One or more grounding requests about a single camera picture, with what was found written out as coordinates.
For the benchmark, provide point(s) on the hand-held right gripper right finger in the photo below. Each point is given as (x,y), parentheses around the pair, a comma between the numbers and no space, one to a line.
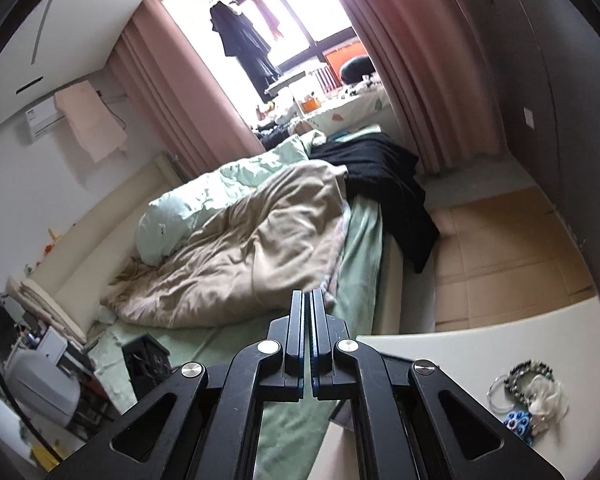
(320,330)

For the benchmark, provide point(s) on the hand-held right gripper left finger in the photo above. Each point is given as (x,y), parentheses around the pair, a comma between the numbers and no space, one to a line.
(296,330)

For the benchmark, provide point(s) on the silver bangle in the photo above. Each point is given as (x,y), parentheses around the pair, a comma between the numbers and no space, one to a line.
(491,390)

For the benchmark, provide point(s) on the beige duvet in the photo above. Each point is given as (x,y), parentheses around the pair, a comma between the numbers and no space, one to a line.
(260,240)

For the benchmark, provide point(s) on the bed with green sheet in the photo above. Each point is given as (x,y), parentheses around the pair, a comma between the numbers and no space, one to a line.
(365,240)

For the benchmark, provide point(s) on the black plastic crate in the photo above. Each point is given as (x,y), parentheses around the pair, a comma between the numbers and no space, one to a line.
(145,365)

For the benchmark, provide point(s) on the light green duvet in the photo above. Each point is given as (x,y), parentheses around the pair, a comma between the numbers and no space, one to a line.
(200,195)

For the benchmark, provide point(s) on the black blanket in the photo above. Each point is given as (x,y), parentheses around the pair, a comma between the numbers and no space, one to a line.
(380,175)

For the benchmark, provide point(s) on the table with printed cloth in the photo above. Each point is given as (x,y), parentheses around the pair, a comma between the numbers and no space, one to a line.
(350,110)

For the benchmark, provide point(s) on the orange container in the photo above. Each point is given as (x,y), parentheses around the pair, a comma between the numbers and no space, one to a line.
(310,104)

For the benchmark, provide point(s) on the white ironing board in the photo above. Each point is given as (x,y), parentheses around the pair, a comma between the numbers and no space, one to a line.
(290,82)

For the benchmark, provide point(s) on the stack of folded beige linens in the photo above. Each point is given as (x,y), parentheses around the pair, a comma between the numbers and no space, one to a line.
(45,305)

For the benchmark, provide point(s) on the white printer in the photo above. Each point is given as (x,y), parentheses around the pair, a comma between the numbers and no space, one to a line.
(40,375)

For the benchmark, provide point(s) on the black round cushion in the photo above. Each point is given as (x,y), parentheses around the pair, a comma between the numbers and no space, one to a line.
(357,67)

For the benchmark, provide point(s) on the pink curtain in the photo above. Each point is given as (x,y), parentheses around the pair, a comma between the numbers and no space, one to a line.
(180,85)
(420,60)

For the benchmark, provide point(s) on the orange box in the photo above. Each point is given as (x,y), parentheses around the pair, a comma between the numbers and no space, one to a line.
(342,57)

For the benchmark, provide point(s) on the dark hanging clothes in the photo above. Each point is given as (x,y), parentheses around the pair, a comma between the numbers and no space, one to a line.
(245,45)

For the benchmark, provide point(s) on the beige towel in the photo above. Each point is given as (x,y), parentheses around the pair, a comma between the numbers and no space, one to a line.
(90,120)

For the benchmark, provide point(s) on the red hanging garment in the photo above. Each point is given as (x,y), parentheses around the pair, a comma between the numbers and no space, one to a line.
(267,15)

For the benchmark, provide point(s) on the white air conditioner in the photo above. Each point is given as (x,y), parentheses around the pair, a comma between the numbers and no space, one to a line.
(42,120)

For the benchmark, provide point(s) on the grey wardrobe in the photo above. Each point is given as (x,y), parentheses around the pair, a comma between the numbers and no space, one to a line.
(555,60)

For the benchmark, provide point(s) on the ceiling air vent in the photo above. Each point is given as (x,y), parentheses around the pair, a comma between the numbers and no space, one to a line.
(30,85)

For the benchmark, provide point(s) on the white wall switch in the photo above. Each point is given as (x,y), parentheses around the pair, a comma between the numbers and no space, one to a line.
(528,119)

